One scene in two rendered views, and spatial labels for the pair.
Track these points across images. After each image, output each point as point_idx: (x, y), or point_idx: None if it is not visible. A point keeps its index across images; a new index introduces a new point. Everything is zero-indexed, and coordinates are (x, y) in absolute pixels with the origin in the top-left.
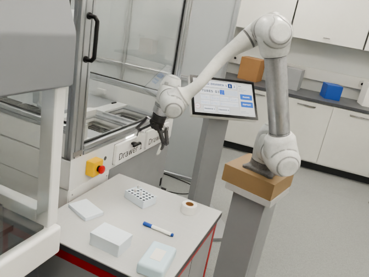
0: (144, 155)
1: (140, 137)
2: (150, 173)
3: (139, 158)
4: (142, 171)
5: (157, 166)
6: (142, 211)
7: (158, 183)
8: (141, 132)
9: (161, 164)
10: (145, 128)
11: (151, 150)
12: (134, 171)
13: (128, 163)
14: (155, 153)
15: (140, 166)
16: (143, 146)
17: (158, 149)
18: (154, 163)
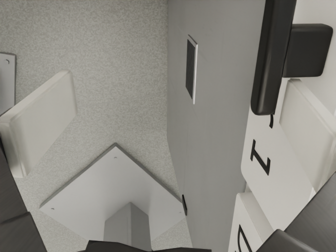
0: (234, 179)
1: (293, 141)
2: (199, 179)
3: (240, 139)
4: (212, 141)
5: (199, 219)
6: None
7: (185, 194)
8: (314, 174)
9: (197, 238)
10: (317, 203)
11: (227, 234)
12: (225, 87)
13: (257, 35)
14: (216, 244)
15: (222, 135)
16: (250, 182)
17: (41, 91)
18: (206, 213)
